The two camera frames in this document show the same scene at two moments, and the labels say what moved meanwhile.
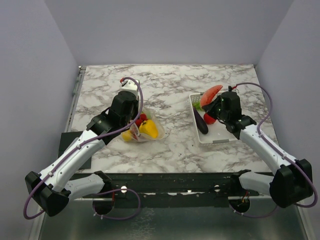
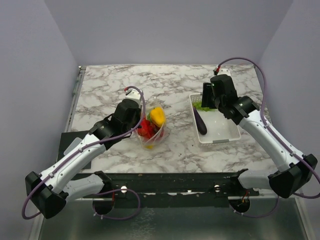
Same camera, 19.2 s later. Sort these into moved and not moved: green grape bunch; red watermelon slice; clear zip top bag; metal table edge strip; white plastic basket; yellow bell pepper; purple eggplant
Moved: red watermelon slice; yellow bell pepper; clear zip top bag
Not moved: white plastic basket; green grape bunch; metal table edge strip; purple eggplant
